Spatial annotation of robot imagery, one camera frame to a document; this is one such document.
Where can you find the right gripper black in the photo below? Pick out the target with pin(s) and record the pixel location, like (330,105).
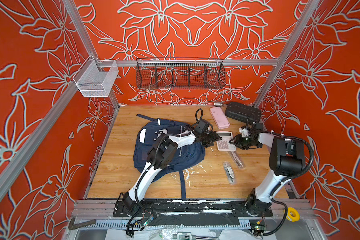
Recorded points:
(238,142)

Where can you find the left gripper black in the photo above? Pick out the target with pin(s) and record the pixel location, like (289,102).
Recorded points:
(212,137)

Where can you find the pink pencil case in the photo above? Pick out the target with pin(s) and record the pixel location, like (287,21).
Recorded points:
(219,117)

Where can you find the pink calculator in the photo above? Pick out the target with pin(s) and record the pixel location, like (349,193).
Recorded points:
(223,144)

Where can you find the navy blue student backpack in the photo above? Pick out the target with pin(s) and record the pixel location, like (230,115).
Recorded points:
(163,147)

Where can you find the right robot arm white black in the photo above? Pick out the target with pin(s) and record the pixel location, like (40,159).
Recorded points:
(290,157)

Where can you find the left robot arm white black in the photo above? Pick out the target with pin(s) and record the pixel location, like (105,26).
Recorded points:
(167,146)

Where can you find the black hard case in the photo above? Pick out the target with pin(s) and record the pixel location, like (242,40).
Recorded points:
(242,113)

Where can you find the clear plastic pen box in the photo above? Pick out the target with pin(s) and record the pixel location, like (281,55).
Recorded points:
(229,173)

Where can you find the yellow tape roll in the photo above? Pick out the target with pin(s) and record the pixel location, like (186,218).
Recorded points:
(292,214)

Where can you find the dark metal hex key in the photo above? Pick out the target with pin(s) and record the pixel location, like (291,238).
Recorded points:
(73,225)

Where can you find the black wire wall basket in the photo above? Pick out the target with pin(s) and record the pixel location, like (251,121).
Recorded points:
(170,73)

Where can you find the white wire mesh basket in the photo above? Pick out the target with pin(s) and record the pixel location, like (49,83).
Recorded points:
(96,78)

